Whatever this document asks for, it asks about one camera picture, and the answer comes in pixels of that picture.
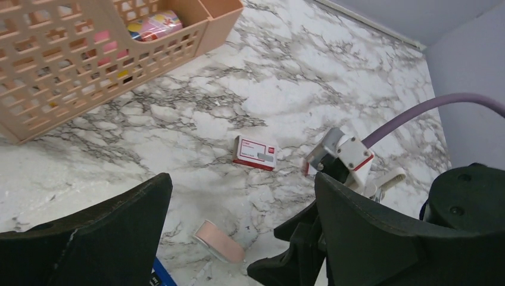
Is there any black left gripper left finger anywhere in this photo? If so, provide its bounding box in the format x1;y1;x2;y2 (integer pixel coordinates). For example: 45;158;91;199
1;173;173;285

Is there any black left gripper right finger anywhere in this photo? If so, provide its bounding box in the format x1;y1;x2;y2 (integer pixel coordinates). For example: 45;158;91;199
315;172;504;285

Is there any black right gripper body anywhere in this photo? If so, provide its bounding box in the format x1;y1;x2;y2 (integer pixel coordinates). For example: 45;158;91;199
247;201;327;286

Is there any blue black stapler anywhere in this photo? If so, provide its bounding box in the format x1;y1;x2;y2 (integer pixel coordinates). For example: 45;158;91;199
149;257;177;286

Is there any white small stapler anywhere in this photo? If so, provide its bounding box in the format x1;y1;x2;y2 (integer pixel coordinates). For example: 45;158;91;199
363;167;406;203

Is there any pink small stapler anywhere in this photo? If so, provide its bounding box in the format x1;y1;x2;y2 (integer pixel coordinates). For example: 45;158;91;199
193;220;245;263

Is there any red white staple box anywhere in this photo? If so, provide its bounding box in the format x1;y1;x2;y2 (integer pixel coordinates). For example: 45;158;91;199
232;135;279;171

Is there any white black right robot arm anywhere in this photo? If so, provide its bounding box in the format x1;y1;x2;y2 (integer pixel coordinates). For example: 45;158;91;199
247;163;504;285

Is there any peach plastic desk organizer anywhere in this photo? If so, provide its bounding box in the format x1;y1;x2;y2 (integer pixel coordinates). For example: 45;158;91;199
1;1;244;144

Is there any colourful item in organizer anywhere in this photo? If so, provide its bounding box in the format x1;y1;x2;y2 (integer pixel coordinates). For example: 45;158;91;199
127;10;183;42

